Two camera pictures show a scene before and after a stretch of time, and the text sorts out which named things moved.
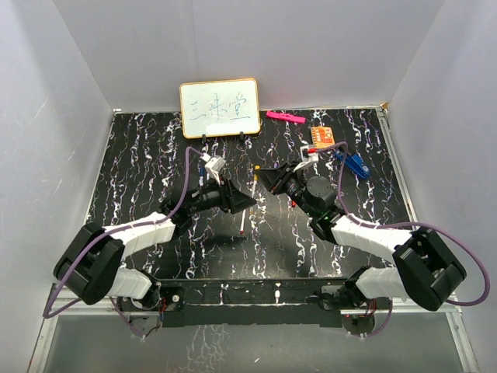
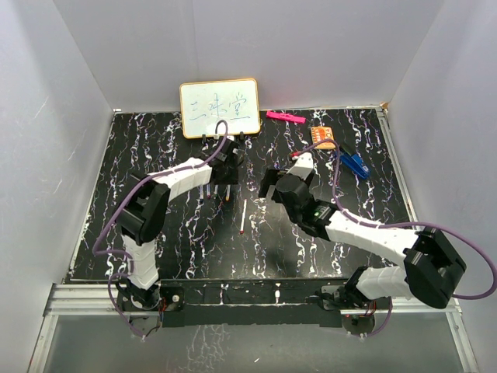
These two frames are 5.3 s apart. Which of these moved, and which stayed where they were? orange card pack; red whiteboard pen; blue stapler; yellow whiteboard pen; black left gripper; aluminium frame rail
Moved: yellow whiteboard pen; black left gripper
Stayed: aluminium frame rail; blue stapler; red whiteboard pen; orange card pack
